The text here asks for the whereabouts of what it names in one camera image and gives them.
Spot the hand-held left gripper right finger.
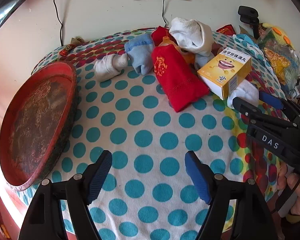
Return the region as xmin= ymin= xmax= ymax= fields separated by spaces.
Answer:
xmin=184 ymin=150 xmax=282 ymax=240

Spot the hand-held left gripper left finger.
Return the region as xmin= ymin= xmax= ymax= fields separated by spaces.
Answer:
xmin=19 ymin=150 xmax=113 ymax=240

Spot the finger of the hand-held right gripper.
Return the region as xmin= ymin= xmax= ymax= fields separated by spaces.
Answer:
xmin=259 ymin=91 xmax=300 ymax=120
xmin=232 ymin=96 xmax=294 ymax=130

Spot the small white sock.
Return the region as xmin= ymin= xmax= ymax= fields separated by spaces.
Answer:
xmin=226 ymin=81 xmax=260 ymax=109

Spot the yellow cardboard box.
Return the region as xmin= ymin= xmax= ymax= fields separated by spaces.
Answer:
xmin=197 ymin=47 xmax=252 ymax=100

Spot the blue and white sock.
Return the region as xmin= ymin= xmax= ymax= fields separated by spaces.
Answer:
xmin=195 ymin=52 xmax=215 ymax=69

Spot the red embroidered sock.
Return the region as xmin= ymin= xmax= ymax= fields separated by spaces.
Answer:
xmin=151 ymin=44 xmax=210 ymax=112

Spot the round red tray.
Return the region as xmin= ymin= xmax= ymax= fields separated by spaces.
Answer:
xmin=0 ymin=60 xmax=78 ymax=192

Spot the orange plush toy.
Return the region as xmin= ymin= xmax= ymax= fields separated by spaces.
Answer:
xmin=162 ymin=36 xmax=198 ymax=67

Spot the large white sock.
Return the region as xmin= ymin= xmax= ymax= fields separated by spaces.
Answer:
xmin=169 ymin=17 xmax=214 ymax=58

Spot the grey-white sock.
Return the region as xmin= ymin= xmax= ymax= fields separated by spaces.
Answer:
xmin=94 ymin=54 xmax=129 ymax=82

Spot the plain red sock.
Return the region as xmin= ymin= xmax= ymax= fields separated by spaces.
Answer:
xmin=151 ymin=26 xmax=177 ymax=47

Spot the small blue sock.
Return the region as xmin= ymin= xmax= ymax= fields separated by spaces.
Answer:
xmin=124 ymin=34 xmax=156 ymax=75

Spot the clear plastic snack bag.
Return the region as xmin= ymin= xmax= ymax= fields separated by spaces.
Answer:
xmin=257 ymin=26 xmax=300 ymax=98

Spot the bunched blue dotted cloth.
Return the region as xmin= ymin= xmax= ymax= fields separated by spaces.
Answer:
xmin=232 ymin=34 xmax=280 ymax=85

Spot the yellow knitted toy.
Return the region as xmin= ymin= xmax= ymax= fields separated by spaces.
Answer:
xmin=262 ymin=22 xmax=294 ymax=50

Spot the polka dot blanket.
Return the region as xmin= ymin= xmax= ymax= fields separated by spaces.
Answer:
xmin=20 ymin=29 xmax=298 ymax=240

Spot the red snack packet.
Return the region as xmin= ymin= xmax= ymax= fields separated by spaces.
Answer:
xmin=216 ymin=24 xmax=235 ymax=36

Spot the black clamp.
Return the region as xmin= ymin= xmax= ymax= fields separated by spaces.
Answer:
xmin=238 ymin=5 xmax=260 ymax=39

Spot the red wrapped candy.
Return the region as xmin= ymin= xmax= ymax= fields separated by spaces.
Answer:
xmin=61 ymin=44 xmax=75 ymax=57

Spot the dark glossy panel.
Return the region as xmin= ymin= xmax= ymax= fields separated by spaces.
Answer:
xmin=0 ymin=0 xmax=52 ymax=33

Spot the black charger cable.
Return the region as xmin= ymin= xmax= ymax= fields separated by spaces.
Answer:
xmin=161 ymin=0 xmax=170 ymax=28

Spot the thin black cable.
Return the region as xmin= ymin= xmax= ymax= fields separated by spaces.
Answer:
xmin=53 ymin=0 xmax=64 ymax=47

